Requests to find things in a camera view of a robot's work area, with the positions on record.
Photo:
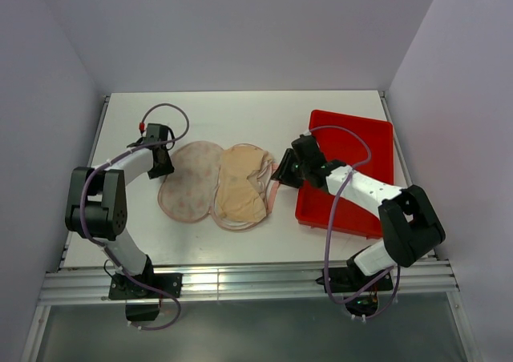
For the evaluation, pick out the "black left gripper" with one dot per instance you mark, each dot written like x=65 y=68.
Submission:
x=167 y=169

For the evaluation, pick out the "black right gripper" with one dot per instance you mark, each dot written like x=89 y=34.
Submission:
x=283 y=172

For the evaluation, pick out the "beige bra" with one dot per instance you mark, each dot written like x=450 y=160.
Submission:
x=242 y=184

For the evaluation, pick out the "floral mesh laundry bag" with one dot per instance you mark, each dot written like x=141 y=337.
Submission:
x=188 y=194

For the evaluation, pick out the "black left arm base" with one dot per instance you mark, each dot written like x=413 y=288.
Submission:
x=143 y=305

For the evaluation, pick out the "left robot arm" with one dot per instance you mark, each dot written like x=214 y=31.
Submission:
x=97 y=207

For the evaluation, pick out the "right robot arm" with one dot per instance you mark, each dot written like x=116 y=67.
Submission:
x=410 y=226

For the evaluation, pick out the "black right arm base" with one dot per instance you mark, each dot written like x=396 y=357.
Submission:
x=345 y=281

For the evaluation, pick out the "aluminium frame rail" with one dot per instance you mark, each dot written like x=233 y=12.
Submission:
x=83 y=286

